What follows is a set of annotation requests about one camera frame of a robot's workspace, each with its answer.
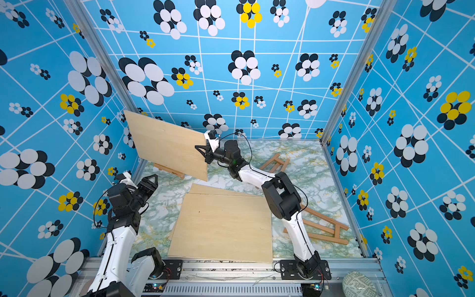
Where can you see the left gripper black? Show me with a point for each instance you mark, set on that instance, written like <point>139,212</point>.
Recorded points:
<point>144,182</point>

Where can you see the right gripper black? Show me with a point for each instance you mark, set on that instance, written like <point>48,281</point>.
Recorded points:
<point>210,155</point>

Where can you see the wooden easel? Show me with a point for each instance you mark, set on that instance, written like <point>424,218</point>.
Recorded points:
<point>275,164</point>
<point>168,170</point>
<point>332,229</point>

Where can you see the plywood board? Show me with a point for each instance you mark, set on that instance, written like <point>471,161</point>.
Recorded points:
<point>207,190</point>
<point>168,145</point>
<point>223,228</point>

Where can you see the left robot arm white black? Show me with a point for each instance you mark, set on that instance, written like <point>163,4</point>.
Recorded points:
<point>118,275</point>

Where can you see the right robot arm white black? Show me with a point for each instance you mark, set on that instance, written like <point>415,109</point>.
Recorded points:
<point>281,195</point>

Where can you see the green patterned round object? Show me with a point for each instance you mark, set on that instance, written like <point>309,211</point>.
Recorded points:
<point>356,284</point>

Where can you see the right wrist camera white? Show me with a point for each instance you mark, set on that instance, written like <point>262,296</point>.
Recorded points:
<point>212,137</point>

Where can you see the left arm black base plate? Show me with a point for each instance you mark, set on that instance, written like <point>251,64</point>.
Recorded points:
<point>167,269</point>

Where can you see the aluminium front rail frame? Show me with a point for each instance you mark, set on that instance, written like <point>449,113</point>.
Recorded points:
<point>200,278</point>

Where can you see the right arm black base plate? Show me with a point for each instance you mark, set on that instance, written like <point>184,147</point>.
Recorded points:
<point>297,270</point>

